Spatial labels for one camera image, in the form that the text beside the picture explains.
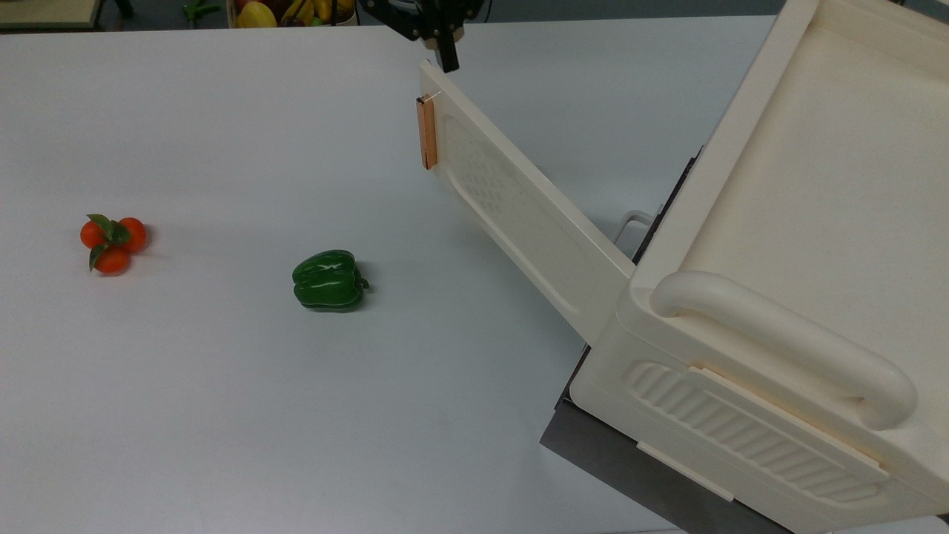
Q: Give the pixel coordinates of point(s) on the copper strip on door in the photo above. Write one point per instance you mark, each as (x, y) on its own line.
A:
(428, 133)

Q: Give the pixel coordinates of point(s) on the orange tangerine cluster with leaves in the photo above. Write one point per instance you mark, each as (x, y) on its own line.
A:
(113, 259)

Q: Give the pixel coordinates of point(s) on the cream plastic storage cabinet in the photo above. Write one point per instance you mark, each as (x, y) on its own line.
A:
(815, 185)

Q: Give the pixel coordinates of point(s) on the green toy vegetable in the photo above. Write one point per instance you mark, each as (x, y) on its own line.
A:
(200, 9)

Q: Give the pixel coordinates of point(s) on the cream cabinet door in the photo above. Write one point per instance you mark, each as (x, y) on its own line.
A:
(534, 222)

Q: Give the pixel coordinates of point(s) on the wooden side table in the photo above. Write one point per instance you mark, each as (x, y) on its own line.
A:
(48, 11)

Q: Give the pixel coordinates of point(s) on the basket of toy fruit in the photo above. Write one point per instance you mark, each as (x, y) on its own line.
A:
(293, 11)

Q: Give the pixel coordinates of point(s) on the green bell pepper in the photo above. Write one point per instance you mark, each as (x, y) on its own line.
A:
(328, 280)

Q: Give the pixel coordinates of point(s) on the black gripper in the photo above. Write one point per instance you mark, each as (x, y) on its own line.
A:
(426, 16)

